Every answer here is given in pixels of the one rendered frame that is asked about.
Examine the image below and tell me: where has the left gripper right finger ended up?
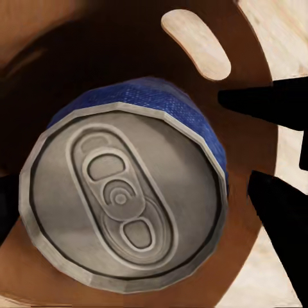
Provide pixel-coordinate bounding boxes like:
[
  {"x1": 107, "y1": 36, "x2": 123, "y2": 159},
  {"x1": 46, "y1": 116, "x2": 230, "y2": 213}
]
[{"x1": 248, "y1": 171, "x2": 308, "y2": 308}]

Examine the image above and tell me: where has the trash can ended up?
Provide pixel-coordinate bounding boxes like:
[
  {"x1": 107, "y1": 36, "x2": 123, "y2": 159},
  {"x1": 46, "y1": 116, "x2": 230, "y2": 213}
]
[{"x1": 0, "y1": 0, "x2": 279, "y2": 308}]

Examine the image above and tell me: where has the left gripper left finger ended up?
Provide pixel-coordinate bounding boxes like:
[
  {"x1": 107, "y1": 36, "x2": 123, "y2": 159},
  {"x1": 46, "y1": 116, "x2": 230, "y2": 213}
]
[{"x1": 0, "y1": 172, "x2": 20, "y2": 247}]

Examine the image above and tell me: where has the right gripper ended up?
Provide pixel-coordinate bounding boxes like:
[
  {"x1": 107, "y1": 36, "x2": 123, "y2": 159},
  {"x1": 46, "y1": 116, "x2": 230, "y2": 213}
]
[{"x1": 218, "y1": 77, "x2": 308, "y2": 171}]

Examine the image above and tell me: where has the can of soda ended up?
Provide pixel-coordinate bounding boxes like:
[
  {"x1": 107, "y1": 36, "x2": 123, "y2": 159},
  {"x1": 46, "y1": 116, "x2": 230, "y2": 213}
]
[{"x1": 18, "y1": 76, "x2": 229, "y2": 294}]

